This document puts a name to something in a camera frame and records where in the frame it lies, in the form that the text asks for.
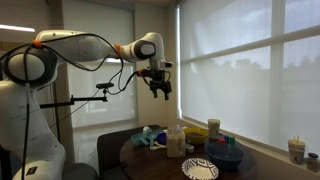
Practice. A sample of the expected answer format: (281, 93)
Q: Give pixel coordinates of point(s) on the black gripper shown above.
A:
(159, 80)

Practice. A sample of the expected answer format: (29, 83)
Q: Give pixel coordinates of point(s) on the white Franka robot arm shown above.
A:
(83, 46)

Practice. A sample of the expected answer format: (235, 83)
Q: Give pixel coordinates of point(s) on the small jar with blue cap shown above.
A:
(313, 163)

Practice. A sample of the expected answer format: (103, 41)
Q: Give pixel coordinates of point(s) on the large teal measuring cup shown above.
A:
(138, 140)

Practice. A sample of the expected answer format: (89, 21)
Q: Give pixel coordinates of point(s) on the cream plastic spatula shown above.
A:
(156, 146)

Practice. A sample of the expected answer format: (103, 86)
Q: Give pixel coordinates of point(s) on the colourful pieces pile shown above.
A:
(196, 135)

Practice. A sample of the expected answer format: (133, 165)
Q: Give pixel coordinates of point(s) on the yellow bowl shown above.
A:
(197, 140)

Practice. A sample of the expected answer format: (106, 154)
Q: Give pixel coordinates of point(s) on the small white bottle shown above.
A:
(190, 148)

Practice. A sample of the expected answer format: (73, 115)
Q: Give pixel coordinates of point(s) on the white roller blind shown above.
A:
(100, 106)
(240, 100)

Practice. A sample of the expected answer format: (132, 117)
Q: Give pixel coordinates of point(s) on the patterned paper cup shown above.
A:
(213, 129)

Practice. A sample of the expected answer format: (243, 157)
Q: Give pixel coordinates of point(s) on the dark upholstered chair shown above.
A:
(108, 150)

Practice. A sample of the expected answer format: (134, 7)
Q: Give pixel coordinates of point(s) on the small red block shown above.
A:
(221, 141)

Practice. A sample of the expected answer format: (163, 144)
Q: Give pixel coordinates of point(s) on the small blue block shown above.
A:
(226, 138)

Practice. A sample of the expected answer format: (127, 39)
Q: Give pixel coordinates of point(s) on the small green block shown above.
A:
(232, 141)

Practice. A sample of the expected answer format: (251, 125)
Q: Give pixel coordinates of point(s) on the black white patterned bowl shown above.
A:
(200, 171)

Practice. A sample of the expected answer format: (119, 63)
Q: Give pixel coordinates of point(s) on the dark blue bowl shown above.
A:
(225, 160)

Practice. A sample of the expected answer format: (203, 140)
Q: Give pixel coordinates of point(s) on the dark round stool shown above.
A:
(80, 171)

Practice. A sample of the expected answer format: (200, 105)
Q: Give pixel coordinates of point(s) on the patterned cup with sticks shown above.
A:
(296, 151)

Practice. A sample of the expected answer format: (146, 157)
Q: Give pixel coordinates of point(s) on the ceiling light strip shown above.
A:
(16, 28)

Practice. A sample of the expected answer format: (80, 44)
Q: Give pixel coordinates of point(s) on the black camera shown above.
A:
(105, 85)

